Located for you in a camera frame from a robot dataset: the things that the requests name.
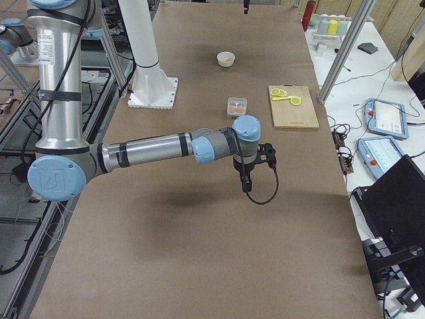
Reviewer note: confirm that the teach pendant tablet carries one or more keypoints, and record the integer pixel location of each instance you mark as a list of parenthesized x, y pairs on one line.
[(379, 154), (386, 118)]

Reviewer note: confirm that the black monitor stand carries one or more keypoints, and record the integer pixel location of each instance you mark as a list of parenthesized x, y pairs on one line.
[(393, 208)]

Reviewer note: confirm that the white bowl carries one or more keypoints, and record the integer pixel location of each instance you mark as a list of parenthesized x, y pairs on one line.
[(225, 59)]

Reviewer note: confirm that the clear plastic egg box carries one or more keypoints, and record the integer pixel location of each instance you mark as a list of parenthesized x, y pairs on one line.
[(236, 106)]

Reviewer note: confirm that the yellow plastic knife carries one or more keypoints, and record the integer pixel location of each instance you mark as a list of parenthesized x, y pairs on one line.
[(277, 98)]

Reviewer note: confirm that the far teach pendant tablet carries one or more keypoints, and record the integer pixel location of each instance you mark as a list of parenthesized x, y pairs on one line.
[(386, 118)]

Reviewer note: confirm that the lemon slice single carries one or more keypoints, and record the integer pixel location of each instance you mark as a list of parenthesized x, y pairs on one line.
[(295, 100)]

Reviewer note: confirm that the lemon slice stack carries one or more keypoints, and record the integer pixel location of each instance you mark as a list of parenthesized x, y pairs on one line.
[(278, 92)]

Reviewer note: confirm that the grey cup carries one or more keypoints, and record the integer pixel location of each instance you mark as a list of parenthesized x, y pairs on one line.
[(322, 26)]

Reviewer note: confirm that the red thermos bottle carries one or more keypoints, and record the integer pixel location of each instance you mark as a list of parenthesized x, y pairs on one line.
[(308, 12)]

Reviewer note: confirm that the aluminium frame post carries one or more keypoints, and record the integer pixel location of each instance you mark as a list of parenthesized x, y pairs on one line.
[(353, 32)]

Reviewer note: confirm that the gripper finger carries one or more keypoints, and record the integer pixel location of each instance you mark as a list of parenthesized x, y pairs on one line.
[(245, 6)]

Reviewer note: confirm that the white pedestal column base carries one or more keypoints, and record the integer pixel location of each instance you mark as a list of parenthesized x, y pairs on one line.
[(151, 87)]

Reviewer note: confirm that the near teach pendant tablet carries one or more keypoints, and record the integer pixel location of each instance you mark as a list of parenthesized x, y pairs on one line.
[(379, 154)]

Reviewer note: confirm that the yellow cup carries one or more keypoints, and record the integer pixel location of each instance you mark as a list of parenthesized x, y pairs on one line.
[(332, 27)]

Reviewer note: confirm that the wooden cutting board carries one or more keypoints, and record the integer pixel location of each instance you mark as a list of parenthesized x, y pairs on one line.
[(286, 115)]

